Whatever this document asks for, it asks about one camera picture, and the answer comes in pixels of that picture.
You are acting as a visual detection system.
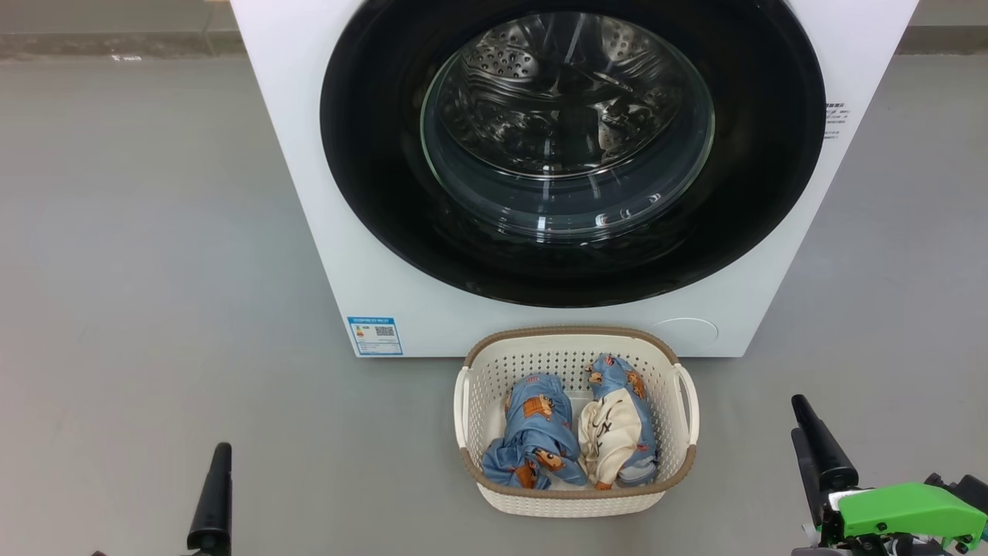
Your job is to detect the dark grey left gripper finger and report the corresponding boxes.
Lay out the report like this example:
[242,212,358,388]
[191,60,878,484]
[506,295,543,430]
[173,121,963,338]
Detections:
[188,442,232,556]

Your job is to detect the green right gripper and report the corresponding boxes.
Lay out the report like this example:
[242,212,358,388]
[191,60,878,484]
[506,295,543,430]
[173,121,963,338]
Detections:
[791,395,988,556]

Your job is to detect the cream and blue garment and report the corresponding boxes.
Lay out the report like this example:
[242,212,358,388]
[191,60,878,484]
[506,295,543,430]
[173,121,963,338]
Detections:
[577,354,659,490]

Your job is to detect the blue bear-print garment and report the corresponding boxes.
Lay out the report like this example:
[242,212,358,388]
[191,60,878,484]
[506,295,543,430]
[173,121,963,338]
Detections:
[482,373,587,490]

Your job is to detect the black round glass washer door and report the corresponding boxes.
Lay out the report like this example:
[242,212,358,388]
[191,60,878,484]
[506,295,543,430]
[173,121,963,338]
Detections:
[320,0,827,308]

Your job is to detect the white front-load washing machine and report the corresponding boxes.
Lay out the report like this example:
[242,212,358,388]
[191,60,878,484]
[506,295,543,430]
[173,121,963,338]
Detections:
[230,0,919,358]

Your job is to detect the stainless steel washing machine drum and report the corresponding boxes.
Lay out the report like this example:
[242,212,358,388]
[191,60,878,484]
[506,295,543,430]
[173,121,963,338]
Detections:
[444,12,688,182]

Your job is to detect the round white filter cover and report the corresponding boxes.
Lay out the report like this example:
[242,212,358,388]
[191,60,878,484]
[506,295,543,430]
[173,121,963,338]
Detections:
[648,317,719,356]

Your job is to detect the blue energy label sticker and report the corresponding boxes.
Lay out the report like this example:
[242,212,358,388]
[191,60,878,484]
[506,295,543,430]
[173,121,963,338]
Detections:
[347,316,404,357]

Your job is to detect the cream perforated laundry basket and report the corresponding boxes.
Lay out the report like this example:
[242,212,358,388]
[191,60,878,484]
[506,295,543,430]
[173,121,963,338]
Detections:
[453,326,700,518]

